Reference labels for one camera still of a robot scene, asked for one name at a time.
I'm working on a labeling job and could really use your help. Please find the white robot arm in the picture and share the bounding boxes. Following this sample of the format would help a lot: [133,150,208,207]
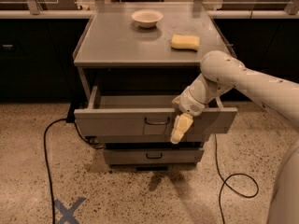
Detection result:
[170,50,299,224]

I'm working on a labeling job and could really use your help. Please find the yellow sponge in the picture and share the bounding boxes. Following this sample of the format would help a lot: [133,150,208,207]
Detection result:
[171,35,200,51]

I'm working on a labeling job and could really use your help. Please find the white bowl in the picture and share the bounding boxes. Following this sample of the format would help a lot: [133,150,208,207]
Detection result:
[131,9,164,29]

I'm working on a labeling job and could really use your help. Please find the black cable on right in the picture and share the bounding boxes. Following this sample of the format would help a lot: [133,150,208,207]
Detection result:
[213,133,260,224]

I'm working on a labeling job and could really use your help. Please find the grey top drawer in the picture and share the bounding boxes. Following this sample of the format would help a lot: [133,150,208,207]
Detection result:
[74,87,237,142]

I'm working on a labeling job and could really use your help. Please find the black cable on left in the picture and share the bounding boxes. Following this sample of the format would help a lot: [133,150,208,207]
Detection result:
[43,118,104,224]

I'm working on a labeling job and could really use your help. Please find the dark lab counter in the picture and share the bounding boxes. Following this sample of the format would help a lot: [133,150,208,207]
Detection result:
[0,19,299,103]

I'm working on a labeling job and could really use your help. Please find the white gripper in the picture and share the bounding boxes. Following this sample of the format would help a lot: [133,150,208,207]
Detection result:
[170,88,205,144]

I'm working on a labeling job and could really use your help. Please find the grey drawer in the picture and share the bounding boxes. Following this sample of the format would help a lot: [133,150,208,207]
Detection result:
[103,148,204,165]
[74,87,237,142]
[97,133,209,143]

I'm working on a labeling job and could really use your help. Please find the blue tape cross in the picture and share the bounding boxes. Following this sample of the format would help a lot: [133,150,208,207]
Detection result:
[54,197,85,224]

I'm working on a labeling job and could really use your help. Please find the grey drawer cabinet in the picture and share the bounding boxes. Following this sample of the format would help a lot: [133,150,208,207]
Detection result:
[72,1,237,172]

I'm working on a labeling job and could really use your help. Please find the grey middle drawer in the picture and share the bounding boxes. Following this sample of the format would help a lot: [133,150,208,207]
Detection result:
[97,133,209,143]

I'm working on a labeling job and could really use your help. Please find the grey bottom drawer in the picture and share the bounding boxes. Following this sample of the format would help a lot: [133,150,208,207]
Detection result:
[103,148,204,165]

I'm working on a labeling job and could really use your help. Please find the black cable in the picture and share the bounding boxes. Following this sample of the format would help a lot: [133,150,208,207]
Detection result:
[43,118,104,224]
[213,133,260,224]

